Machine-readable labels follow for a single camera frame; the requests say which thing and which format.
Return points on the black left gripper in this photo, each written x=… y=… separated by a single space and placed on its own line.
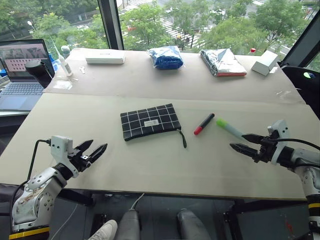
x=81 y=161

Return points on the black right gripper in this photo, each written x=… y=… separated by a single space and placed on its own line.
x=267 y=150

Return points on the black cylindrical device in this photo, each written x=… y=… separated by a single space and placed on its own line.
x=38 y=72

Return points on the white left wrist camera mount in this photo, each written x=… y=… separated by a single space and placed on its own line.
x=59 y=147

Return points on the black white-grid pencil case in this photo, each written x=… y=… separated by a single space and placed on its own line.
x=147 y=122

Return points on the black chair with green sticker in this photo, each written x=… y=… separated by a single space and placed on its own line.
x=303 y=85

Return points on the black slanted window frame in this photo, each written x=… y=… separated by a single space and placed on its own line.
x=303 y=42

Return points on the small white cardboard box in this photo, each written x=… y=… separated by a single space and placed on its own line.
x=263 y=63

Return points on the laptop computer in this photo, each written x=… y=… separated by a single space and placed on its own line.
x=20 y=85

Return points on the flat white box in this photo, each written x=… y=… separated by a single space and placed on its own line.
x=105 y=58

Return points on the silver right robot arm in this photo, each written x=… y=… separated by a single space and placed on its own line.
x=308 y=175

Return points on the clear tape strip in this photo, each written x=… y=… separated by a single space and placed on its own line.
x=283 y=93

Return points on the black window frame post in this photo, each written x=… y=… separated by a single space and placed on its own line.
x=112 y=25

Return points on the red bottle cap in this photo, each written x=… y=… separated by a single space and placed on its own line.
x=253 y=50

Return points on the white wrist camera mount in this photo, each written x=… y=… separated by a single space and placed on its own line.
x=59 y=147
x=281 y=128

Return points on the white shoe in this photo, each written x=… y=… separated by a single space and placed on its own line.
x=105 y=231

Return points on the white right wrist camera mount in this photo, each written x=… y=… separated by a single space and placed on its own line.
x=281 y=128

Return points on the grey-green round container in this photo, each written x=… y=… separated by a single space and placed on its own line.
x=65 y=51

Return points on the white syringe-shaped tube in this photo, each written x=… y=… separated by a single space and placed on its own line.
x=64 y=65

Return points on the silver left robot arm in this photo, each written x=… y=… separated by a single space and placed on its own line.
x=37 y=197

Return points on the small white plastic piece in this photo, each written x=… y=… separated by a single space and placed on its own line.
x=82 y=70

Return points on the grey rounded leg shape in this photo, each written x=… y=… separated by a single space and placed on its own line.
x=191 y=225
x=128 y=225

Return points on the clear plastic sheet piece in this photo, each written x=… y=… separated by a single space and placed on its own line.
x=62 y=84

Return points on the silver foil package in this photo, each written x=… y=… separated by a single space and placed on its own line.
x=221 y=62

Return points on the black marker with red cap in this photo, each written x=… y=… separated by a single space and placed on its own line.
x=204 y=123

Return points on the blue plastic bag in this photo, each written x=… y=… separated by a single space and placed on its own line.
x=166 y=58

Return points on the pale blue green-capped highlighter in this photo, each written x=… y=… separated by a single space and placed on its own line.
x=228 y=128

